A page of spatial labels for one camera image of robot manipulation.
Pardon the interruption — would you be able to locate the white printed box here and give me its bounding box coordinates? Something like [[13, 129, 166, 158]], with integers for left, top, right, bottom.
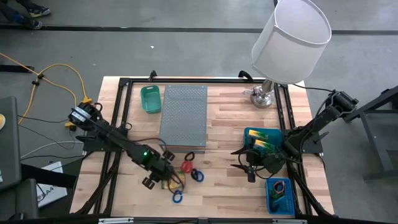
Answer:
[[36, 161, 68, 208]]

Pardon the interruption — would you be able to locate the blue coil wrist keychain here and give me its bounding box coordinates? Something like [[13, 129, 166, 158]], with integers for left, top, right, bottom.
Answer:
[[172, 189, 184, 205], [190, 168, 205, 183]]

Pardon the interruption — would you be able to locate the green plastic bin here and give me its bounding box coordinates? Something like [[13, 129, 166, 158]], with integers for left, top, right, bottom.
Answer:
[[140, 85, 162, 114]]

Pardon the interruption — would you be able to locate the white floor cable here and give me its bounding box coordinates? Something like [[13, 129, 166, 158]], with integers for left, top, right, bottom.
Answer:
[[20, 141, 85, 159]]

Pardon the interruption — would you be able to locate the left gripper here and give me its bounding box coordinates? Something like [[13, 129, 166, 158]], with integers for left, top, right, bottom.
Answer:
[[136, 148, 177, 190]]

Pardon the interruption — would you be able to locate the Crayola crayon box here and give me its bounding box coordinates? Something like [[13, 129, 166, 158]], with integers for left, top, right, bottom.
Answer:
[[248, 128, 269, 140], [160, 170, 187, 191], [253, 139, 277, 153]]

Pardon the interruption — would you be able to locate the person's foot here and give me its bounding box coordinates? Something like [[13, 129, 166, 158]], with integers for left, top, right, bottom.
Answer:
[[18, 17, 44, 30], [26, 5, 52, 18]]

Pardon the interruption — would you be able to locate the black floor strap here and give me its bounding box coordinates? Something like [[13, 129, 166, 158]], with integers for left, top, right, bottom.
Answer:
[[0, 64, 35, 73]]

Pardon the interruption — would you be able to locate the dark grey cabinet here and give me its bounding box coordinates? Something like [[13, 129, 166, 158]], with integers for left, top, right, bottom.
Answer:
[[0, 95, 22, 191]]

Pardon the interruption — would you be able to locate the grey perforated metal shelf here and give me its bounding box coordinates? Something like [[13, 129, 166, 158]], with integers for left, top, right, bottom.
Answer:
[[158, 84, 208, 154]]

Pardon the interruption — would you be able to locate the teal plastic bin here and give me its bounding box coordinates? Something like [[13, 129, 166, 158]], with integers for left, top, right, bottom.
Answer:
[[243, 126, 284, 156]]

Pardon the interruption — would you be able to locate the black aluminium table frame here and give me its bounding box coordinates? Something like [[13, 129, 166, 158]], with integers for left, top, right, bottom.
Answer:
[[70, 70, 335, 224]]

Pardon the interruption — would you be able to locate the dark grey metal stand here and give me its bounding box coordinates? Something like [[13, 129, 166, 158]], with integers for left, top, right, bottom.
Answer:
[[343, 85, 398, 183]]

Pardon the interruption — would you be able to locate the blue perforated plastic basket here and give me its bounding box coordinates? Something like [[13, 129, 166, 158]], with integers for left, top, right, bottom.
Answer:
[[265, 177, 296, 217]]

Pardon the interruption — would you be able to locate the long black arm cable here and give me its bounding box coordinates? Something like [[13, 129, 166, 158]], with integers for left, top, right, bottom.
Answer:
[[292, 82, 336, 94]]

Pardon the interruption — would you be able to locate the yellow cable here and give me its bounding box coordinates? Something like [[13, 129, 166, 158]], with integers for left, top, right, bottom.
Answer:
[[0, 52, 93, 131]]

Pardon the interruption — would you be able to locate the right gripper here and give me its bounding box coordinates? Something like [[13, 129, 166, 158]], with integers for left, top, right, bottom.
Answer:
[[230, 146, 289, 175]]

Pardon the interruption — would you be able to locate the silver lamp with white shade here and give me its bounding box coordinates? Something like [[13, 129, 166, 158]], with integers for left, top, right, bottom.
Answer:
[[250, 0, 333, 110]]

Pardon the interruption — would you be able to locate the person's leg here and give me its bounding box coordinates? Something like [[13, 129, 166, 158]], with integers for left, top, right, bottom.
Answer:
[[0, 2, 30, 26], [15, 0, 37, 10]]

